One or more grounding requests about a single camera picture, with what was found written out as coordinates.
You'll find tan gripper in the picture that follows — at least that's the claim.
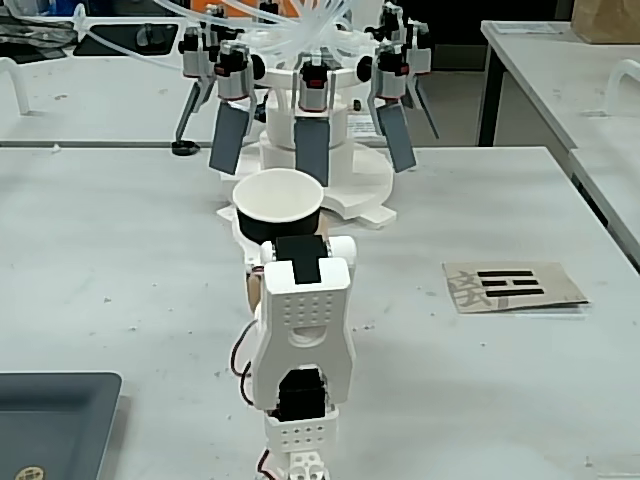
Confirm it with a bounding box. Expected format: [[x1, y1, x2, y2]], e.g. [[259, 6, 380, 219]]
[[231, 212, 332, 312]]

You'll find white paper cup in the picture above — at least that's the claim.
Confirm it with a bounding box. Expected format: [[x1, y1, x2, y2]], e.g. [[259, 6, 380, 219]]
[[232, 168, 325, 247]]

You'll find gray pump unit with paddle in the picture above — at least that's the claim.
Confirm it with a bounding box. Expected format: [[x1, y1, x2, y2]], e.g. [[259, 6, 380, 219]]
[[172, 24, 219, 146], [208, 40, 256, 176], [382, 2, 441, 141], [369, 42, 419, 175], [292, 62, 334, 187]]

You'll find printed paper label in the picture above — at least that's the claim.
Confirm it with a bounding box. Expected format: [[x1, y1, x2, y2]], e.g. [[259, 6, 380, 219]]
[[347, 113, 384, 137]]

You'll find clear tubing bundle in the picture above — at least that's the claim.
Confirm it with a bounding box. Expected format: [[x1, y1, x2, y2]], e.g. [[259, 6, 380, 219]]
[[74, 0, 381, 66]]

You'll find cardboard card with black print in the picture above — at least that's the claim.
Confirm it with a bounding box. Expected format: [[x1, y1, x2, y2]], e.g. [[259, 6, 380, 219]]
[[442, 260, 591, 315]]

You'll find orange box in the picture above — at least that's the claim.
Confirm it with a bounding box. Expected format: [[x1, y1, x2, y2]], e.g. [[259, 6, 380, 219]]
[[192, 0, 281, 16]]

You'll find black table leg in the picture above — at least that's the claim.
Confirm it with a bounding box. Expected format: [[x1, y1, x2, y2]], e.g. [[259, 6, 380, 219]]
[[477, 44, 507, 148]]

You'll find black flat tray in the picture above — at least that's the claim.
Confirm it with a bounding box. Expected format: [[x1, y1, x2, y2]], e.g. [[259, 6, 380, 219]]
[[73, 22, 181, 57]]

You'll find blue-gray plastic tray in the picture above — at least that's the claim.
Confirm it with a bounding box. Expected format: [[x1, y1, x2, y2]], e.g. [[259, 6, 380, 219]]
[[0, 370, 124, 480]]

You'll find white paper sheet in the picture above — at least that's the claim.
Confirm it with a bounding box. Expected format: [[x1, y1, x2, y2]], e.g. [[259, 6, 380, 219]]
[[492, 19, 564, 36]]

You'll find dark clutter pile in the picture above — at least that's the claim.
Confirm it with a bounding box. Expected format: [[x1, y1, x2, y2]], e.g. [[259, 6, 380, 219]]
[[0, 9, 69, 51]]

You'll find brown cardboard box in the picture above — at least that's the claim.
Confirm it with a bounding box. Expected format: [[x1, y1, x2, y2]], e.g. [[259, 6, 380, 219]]
[[571, 0, 640, 47]]

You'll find red black arm cable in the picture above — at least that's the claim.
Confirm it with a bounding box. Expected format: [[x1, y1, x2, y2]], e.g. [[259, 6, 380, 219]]
[[229, 319, 257, 409]]

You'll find white arch handle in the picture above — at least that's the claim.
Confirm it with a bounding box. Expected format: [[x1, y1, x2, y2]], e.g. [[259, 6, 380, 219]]
[[607, 58, 640, 117]]

